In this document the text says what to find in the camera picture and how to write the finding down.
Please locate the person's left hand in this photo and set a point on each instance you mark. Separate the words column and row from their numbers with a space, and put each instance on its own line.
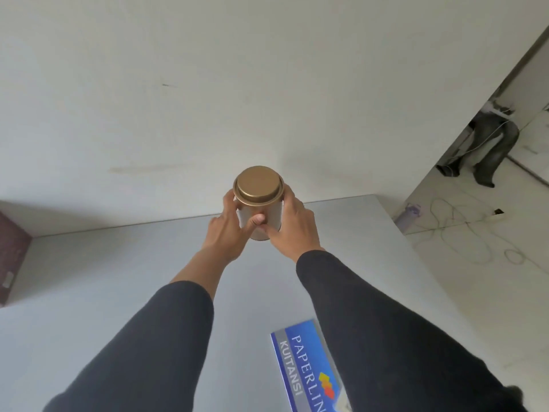
column 223, row 241

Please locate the person's right hand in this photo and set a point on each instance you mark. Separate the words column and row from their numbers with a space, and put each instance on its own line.
column 296, row 229

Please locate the person's right thumb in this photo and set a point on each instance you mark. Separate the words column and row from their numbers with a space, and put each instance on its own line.
column 270, row 232

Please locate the person's left thumb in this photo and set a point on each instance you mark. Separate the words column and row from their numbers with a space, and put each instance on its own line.
column 253, row 225

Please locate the gold lidded tin canister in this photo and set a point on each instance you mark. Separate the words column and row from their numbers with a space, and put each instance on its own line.
column 259, row 197

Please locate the person's left forearm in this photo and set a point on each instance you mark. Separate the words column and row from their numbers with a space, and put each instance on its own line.
column 146, row 330

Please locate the person's right forearm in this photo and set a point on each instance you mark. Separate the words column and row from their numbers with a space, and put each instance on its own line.
column 386, row 338

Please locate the lavender plastic bottle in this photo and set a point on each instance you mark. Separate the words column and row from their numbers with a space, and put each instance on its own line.
column 409, row 215

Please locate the blue receipt book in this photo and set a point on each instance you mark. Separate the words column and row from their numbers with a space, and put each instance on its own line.
column 306, row 373

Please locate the white power strip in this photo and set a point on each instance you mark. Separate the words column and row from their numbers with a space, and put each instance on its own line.
column 497, row 216

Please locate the dark brown box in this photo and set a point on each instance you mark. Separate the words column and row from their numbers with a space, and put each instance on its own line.
column 12, row 257

